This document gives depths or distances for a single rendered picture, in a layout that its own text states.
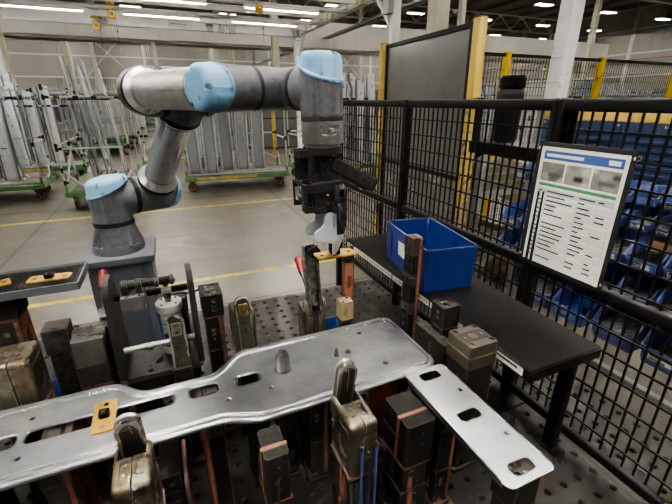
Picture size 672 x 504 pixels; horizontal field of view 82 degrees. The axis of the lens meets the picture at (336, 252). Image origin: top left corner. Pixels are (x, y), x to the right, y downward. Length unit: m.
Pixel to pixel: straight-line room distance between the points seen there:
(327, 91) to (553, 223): 0.65
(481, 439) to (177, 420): 0.54
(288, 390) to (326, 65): 0.61
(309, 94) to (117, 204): 0.80
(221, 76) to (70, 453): 0.66
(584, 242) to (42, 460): 1.12
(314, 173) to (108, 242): 0.81
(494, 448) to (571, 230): 0.53
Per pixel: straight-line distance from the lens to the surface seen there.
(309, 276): 0.97
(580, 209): 1.04
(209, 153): 7.71
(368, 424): 0.71
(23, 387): 1.00
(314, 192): 0.71
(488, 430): 0.80
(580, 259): 1.05
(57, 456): 0.85
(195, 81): 0.70
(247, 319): 0.97
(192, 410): 0.83
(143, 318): 1.43
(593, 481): 1.23
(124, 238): 1.36
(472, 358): 0.90
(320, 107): 0.70
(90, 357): 1.00
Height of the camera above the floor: 1.54
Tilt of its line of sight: 21 degrees down
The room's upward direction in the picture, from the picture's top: straight up
